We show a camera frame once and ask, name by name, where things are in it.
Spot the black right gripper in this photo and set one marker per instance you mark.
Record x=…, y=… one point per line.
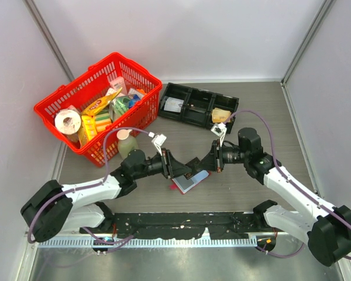
x=214, y=160

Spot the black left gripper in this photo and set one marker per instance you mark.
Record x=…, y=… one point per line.
x=171, y=168

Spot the dark credit card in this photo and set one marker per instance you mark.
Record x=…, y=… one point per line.
x=193, y=165

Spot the red leather card holder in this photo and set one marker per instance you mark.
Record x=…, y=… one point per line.
x=184, y=185

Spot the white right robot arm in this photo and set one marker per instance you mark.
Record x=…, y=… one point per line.
x=324, y=228

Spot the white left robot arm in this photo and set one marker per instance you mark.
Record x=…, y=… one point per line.
x=47, y=211

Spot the dark card in tray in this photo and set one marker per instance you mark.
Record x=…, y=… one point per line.
x=197, y=109

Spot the white cards in tray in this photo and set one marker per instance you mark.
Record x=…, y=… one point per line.
x=173, y=105

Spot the black three-compartment tray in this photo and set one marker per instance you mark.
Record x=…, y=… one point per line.
x=197, y=98

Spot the green soap pump bottle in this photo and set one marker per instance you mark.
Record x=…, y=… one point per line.
x=126, y=142

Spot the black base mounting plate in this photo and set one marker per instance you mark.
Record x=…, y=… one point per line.
x=182, y=226

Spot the green packaged item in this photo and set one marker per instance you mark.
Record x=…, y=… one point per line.
x=121, y=105

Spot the yellow green sponge pack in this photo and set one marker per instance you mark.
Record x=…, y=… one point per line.
x=102, y=120

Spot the yellow box in basket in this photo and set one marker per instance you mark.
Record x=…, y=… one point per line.
x=87, y=131

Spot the yellow snack bag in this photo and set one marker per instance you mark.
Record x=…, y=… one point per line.
x=98, y=105

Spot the pink white box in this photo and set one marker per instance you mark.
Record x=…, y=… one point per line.
x=118, y=83

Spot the toilet paper roll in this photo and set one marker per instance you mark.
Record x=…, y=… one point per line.
x=67, y=121

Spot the red plastic shopping basket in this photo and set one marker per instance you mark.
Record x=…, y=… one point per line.
x=92, y=85

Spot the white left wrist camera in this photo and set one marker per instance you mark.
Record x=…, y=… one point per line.
x=157, y=140

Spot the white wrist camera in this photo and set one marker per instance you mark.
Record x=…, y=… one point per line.
x=219, y=129
x=157, y=140

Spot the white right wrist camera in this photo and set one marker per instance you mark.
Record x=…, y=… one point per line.
x=219, y=129

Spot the slotted cable duct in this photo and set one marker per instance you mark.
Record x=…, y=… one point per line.
x=202, y=242

